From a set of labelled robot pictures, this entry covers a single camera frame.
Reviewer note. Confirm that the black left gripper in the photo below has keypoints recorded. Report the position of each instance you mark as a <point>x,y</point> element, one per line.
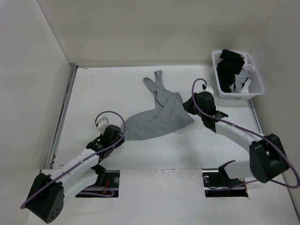
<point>117,145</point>

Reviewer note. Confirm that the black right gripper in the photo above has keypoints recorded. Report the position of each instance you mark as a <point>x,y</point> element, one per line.
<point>188,106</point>

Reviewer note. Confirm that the grey tank top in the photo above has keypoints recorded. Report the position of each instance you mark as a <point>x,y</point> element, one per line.
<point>167,117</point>

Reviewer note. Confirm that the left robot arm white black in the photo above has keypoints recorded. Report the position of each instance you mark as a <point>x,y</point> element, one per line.
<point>49,192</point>

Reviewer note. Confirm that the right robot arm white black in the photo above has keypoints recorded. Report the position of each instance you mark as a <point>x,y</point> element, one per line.
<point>265,151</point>

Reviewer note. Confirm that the white tank top in basket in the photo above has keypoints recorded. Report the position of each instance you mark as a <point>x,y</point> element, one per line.
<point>242,80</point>

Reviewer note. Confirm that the black tank top in basket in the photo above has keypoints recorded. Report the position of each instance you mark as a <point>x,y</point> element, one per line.
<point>230,65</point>

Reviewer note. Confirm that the white perforated plastic basket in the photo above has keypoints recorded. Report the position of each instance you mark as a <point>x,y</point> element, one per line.
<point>255,88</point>

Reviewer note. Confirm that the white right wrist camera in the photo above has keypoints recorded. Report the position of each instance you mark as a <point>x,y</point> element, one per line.
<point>208,88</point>

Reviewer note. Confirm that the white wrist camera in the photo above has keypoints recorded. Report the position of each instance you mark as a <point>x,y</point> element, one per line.
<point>102,124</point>
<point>208,88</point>

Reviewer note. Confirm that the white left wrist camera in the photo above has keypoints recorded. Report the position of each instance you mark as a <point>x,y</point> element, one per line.
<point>102,124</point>

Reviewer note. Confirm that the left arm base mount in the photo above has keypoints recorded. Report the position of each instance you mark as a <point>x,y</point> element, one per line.
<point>105,184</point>

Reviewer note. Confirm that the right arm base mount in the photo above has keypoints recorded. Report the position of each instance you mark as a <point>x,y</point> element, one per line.
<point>218,184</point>

